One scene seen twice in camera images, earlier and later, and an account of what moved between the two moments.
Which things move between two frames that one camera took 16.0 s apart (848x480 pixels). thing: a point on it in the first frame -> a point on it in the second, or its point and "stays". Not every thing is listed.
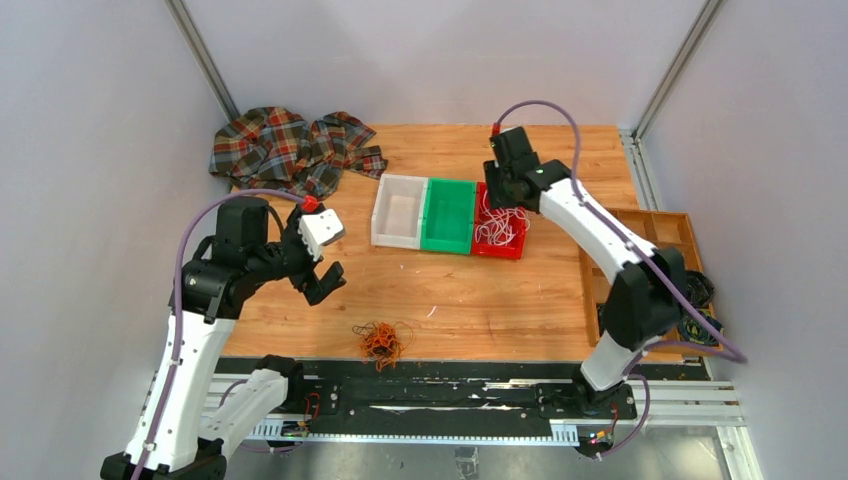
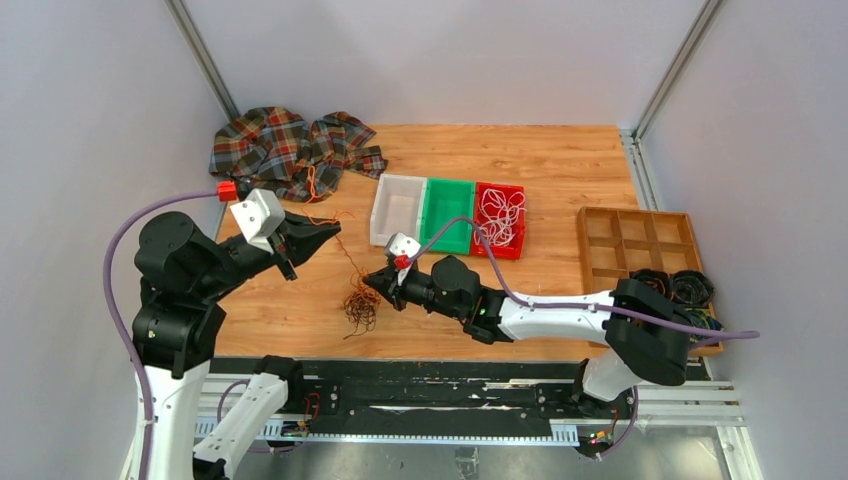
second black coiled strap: (699, 288) stays
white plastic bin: (397, 218) stays
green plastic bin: (448, 216) stays
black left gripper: (331, 279) -> (304, 235)
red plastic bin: (498, 233) stays
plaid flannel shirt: (277, 147) stays
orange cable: (381, 343) -> (336, 221)
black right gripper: (497, 199) -> (391, 286)
